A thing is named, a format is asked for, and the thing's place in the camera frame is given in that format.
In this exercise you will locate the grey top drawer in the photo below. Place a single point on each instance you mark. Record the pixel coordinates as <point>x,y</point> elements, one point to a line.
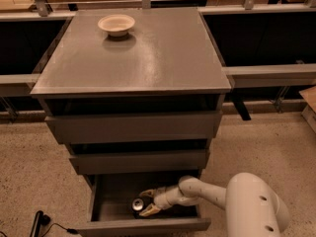
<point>134,128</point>

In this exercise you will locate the black power adapter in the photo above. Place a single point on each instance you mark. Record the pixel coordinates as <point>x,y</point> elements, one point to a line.
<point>41,219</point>

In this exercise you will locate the grey open bottom drawer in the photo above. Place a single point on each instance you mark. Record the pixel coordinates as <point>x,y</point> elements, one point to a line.
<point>111,215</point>

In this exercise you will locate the grey metal rail frame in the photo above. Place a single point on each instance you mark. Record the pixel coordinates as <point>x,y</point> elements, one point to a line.
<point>44,34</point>

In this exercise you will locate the grey middle drawer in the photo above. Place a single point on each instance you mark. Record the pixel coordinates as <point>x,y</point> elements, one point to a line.
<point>137,162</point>

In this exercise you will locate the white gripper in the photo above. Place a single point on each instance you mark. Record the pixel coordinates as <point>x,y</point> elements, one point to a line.
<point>163,197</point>

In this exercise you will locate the dark pepsi can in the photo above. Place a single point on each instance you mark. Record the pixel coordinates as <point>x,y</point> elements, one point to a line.
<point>137,206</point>

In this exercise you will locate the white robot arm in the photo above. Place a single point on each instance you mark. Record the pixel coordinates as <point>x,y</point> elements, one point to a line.
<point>252,207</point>

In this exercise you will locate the grey drawer cabinet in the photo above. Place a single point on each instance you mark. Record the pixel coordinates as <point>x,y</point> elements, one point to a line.
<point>167,59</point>

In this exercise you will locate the white bowl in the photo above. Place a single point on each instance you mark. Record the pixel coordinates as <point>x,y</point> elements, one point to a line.
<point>117,25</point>

